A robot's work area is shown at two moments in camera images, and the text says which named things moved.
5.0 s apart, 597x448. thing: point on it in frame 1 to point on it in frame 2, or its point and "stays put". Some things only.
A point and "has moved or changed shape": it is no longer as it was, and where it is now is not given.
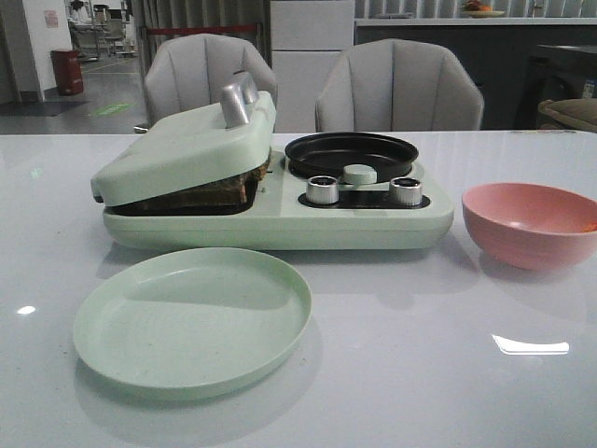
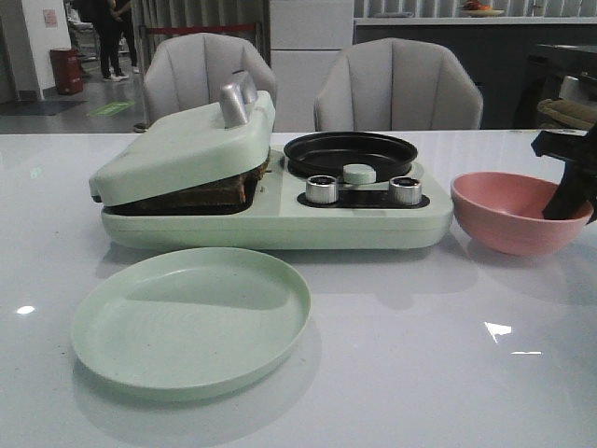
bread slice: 258,175 stays put
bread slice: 229,196 stays put
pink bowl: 532,227 has moved or changed shape
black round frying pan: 329,154 stays put
